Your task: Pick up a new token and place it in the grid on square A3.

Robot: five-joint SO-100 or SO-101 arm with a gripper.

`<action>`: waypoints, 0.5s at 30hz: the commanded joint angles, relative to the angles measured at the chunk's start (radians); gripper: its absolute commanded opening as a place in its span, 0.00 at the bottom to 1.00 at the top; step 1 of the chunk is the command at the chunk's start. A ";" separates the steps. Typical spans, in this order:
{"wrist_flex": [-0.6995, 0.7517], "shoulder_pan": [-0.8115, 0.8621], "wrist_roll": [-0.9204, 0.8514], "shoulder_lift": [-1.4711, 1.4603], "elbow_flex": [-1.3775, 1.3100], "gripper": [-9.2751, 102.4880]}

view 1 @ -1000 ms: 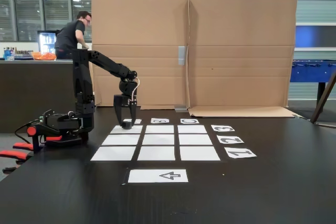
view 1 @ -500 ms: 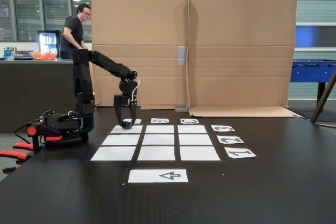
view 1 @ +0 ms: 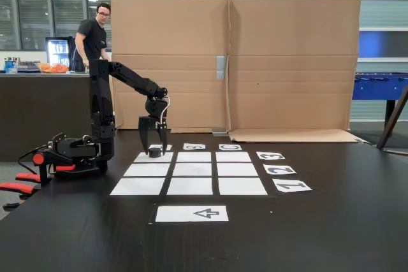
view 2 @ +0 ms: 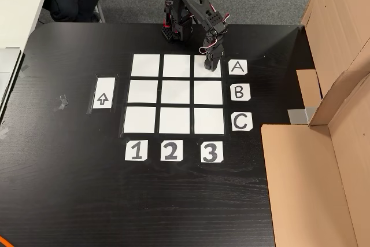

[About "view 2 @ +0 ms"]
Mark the white paper grid square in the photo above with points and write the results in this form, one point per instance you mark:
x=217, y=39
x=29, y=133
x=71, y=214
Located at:
x=143, y=91
x=140, y=120
x=199, y=67
x=174, y=120
x=175, y=92
x=146, y=64
x=176, y=65
x=209, y=121
x=208, y=92

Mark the paper sheet letter A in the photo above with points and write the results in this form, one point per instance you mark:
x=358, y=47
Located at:
x=238, y=67

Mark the paper sheet letter B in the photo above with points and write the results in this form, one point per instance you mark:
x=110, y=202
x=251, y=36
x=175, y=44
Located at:
x=240, y=92

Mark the paper sheet letter C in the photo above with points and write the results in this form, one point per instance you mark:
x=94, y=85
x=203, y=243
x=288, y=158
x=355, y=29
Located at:
x=242, y=122

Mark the paper sheet number 3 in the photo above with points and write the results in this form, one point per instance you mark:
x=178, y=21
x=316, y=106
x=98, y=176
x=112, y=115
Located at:
x=211, y=152

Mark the paper sheet number 2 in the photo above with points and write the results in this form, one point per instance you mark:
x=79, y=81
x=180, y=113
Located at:
x=171, y=150

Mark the white arrow paper sheet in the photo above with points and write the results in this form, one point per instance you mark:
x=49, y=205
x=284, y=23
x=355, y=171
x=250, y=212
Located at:
x=103, y=96

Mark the paper sheet number 1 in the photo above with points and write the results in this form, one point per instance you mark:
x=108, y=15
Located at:
x=136, y=150

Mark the grey metal chair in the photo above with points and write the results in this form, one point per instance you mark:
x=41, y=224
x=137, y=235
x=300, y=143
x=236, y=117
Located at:
x=99, y=12

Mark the brown cardboard panel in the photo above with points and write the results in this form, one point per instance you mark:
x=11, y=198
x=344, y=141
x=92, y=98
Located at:
x=303, y=186
x=341, y=27

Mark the crumpled clear tape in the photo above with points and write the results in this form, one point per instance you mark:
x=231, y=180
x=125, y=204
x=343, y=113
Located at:
x=61, y=103

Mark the clear tape strip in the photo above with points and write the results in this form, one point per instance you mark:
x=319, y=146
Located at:
x=3, y=133
x=25, y=70

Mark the white desk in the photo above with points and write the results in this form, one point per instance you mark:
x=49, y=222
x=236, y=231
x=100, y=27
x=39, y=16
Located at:
x=17, y=12

